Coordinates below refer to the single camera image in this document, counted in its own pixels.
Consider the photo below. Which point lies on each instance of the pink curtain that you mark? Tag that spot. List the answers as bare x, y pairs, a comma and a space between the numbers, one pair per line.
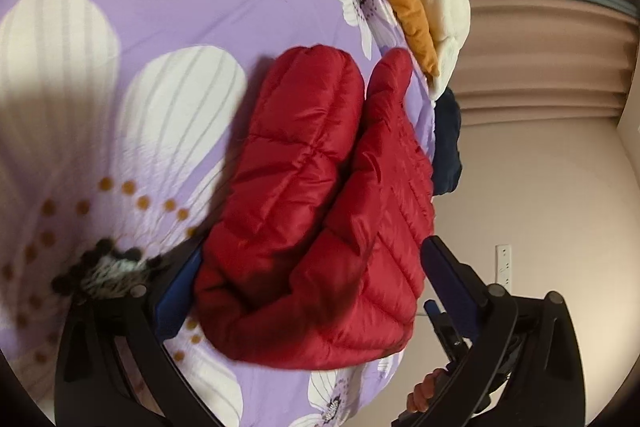
540, 57

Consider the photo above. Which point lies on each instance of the red down jacket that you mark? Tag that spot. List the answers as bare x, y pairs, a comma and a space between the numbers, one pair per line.
300, 207

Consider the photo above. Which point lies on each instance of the person's right hand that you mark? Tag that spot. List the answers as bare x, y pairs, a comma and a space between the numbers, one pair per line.
424, 394

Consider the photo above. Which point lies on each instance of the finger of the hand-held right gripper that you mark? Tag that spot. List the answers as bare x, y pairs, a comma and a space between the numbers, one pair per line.
447, 332

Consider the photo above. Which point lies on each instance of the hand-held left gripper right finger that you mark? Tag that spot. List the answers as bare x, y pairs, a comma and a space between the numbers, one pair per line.
450, 287

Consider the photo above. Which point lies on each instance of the navy blue garment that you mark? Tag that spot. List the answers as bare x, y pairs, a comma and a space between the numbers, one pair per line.
446, 142

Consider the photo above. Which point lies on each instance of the orange garment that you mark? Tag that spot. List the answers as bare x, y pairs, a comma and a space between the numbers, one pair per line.
405, 2

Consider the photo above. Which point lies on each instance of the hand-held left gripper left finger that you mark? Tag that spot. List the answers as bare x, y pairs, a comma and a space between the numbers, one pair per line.
175, 302

